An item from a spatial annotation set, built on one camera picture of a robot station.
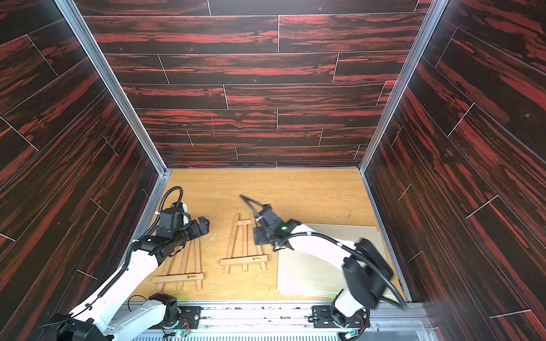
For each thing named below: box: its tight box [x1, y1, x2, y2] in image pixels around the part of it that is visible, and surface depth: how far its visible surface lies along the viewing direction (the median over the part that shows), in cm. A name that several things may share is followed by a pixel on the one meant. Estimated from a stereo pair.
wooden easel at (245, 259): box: [219, 211, 269, 275], surface depth 88 cm
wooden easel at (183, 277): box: [152, 238, 205, 290], surface depth 82 cm
